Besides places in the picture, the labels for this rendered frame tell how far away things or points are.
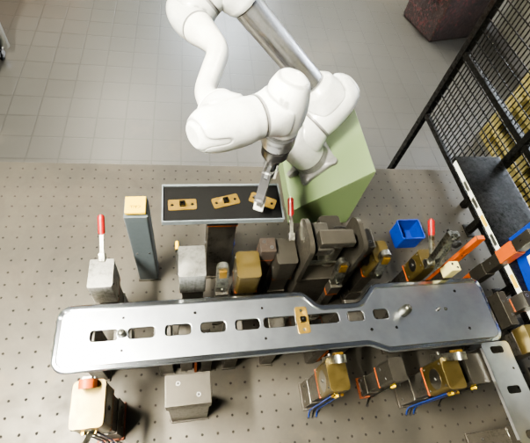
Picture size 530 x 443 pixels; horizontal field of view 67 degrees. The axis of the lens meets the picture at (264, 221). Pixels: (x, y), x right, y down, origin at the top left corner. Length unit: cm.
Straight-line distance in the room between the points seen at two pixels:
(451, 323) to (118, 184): 143
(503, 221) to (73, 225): 170
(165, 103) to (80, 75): 71
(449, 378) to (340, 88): 104
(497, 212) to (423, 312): 57
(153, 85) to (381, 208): 217
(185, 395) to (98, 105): 255
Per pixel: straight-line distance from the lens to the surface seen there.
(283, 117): 91
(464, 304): 153
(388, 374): 135
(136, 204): 124
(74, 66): 371
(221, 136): 85
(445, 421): 171
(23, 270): 175
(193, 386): 115
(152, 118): 318
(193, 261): 118
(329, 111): 159
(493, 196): 185
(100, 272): 125
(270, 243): 124
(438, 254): 140
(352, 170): 165
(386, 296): 140
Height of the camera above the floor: 216
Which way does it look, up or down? 56 degrees down
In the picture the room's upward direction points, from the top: 15 degrees clockwise
